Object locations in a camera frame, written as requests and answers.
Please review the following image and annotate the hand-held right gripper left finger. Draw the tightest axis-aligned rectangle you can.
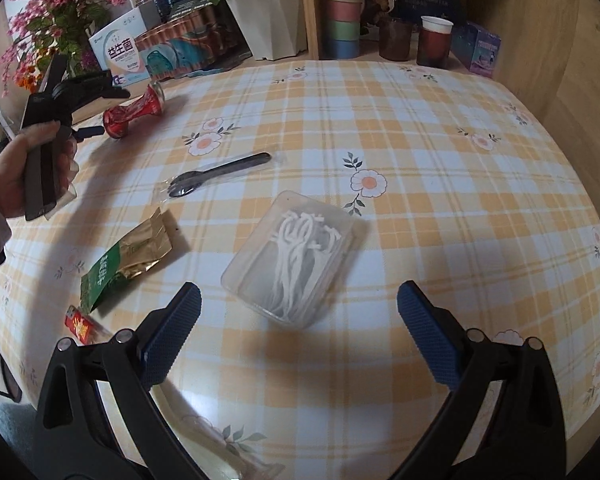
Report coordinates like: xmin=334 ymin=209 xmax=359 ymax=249
xmin=32 ymin=281 xmax=216 ymax=480

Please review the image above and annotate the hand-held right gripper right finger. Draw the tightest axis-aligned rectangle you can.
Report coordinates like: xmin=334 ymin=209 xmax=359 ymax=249
xmin=396 ymin=280 xmax=567 ymax=480

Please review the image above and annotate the crushed red drink can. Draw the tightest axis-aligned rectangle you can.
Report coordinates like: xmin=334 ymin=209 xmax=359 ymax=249
xmin=103 ymin=82 xmax=167 ymax=139

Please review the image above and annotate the clear box of floss picks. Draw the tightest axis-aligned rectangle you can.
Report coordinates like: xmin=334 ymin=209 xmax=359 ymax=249
xmin=221 ymin=190 xmax=371 ymax=331

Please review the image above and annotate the person's left hand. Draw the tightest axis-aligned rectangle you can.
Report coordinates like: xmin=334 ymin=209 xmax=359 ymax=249
xmin=0 ymin=120 xmax=79 ymax=218

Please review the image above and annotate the white and blue carton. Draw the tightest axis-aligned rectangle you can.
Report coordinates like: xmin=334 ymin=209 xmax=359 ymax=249
xmin=88 ymin=7 xmax=156 ymax=86

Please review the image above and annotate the shrink-wrapped pack of cans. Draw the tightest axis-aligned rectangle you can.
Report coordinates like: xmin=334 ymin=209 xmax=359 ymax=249
xmin=132 ymin=5 xmax=241 ymax=81

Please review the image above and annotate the green and gold tea packet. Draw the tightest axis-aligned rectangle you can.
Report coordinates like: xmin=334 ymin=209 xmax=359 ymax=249
xmin=80 ymin=207 xmax=173 ymax=313

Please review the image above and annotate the red lighter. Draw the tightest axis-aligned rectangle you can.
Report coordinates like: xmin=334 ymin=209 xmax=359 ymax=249
xmin=64 ymin=305 xmax=113 ymax=346

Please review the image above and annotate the black flat box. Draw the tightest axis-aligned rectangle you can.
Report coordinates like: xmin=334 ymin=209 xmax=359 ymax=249
xmin=167 ymin=0 xmax=216 ymax=23

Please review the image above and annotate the black plastic fork in wrapper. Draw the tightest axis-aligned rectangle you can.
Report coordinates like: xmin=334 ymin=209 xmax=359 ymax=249
xmin=155 ymin=151 xmax=286 ymax=206

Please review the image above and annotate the clear wrapped white spoon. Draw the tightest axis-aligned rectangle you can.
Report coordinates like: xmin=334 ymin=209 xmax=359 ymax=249
xmin=177 ymin=410 xmax=286 ymax=480

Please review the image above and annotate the plaid floral tablecloth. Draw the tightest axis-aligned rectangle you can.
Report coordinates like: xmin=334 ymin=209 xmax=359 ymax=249
xmin=0 ymin=57 xmax=600 ymax=480

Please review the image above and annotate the white angular flower pot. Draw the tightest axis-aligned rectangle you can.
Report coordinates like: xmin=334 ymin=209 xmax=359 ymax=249
xmin=221 ymin=0 xmax=308 ymax=61

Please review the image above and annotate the black metal chair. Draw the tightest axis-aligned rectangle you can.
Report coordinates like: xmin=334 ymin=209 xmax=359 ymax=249
xmin=0 ymin=305 xmax=23 ymax=403

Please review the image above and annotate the person's left leg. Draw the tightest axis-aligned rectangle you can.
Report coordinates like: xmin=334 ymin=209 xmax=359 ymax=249
xmin=0 ymin=400 xmax=37 ymax=443

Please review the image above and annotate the wooden shelf unit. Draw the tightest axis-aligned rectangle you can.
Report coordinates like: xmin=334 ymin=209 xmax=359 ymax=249
xmin=297 ymin=0 xmax=481 ymax=61

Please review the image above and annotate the stack of pastel cups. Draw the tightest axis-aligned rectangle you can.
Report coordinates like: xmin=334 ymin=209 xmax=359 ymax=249
xmin=322 ymin=0 xmax=366 ymax=59

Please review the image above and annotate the red cup with white rim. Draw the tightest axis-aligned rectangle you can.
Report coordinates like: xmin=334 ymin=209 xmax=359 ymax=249
xmin=416 ymin=30 xmax=452 ymax=68

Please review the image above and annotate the purple cardboard box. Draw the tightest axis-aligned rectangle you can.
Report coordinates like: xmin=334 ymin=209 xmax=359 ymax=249
xmin=450 ymin=22 xmax=502 ymax=78

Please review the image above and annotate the brown glass tumbler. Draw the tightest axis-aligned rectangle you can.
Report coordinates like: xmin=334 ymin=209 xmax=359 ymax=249
xmin=378 ymin=17 xmax=413 ymax=62

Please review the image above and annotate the white paper cup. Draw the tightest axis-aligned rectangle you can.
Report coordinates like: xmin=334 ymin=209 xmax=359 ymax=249
xmin=421 ymin=16 xmax=454 ymax=37

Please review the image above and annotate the dark blue sign card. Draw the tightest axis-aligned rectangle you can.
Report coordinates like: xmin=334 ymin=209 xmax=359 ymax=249
xmin=399 ymin=0 xmax=463 ymax=23

